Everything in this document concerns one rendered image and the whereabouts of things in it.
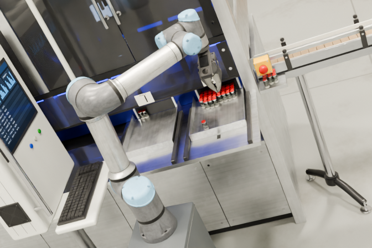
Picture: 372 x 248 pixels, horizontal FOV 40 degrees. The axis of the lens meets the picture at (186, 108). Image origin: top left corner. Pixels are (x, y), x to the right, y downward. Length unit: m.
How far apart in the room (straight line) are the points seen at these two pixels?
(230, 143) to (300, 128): 1.54
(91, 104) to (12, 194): 0.69
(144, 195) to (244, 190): 1.00
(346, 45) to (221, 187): 0.98
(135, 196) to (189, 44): 0.58
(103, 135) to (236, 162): 0.96
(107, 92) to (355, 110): 2.28
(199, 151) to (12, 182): 0.79
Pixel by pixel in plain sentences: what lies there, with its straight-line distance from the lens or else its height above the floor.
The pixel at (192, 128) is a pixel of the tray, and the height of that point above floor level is 0.89.
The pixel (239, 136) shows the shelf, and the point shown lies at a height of 0.88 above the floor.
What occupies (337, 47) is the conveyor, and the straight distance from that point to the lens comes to 2.48.
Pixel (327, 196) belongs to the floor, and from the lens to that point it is 3.06.
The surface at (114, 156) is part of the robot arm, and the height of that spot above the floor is 1.12.
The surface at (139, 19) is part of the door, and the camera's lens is 2.31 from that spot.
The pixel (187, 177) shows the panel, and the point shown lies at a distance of 2.73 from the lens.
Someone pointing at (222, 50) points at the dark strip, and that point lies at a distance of 2.32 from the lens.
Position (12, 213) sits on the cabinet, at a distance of 2.34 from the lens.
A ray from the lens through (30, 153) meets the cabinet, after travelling 2.39.
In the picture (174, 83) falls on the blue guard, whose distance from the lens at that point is 2.41.
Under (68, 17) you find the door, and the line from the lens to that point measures 2.38.
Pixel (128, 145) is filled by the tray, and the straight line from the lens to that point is 2.46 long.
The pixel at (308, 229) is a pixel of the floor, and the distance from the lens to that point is 2.91.
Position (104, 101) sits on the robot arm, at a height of 1.39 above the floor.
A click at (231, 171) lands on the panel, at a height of 0.46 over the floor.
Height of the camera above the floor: 2.06
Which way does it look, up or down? 28 degrees down
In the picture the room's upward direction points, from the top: 25 degrees counter-clockwise
